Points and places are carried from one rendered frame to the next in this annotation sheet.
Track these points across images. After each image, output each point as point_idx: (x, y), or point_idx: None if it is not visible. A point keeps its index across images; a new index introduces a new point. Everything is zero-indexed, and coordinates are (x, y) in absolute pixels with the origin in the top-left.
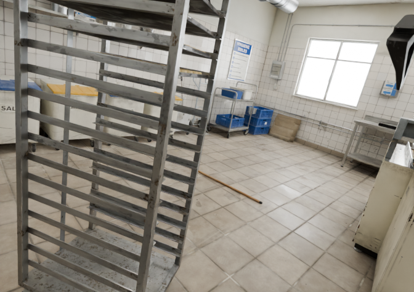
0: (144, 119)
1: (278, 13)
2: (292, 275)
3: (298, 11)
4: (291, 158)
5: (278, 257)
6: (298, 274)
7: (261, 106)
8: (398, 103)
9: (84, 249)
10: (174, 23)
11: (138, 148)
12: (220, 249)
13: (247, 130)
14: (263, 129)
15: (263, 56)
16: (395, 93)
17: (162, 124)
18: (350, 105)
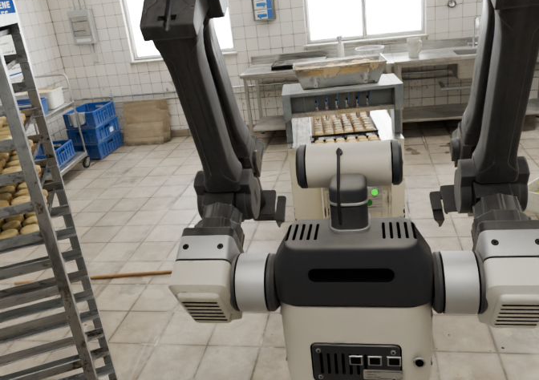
0: (34, 293)
1: None
2: (255, 334)
3: None
4: (181, 173)
5: (232, 326)
6: (260, 329)
7: (87, 101)
8: (282, 26)
9: None
10: (32, 193)
11: (42, 324)
12: (161, 365)
13: (87, 157)
14: (113, 139)
15: (44, 10)
16: (272, 14)
17: (63, 288)
18: (224, 48)
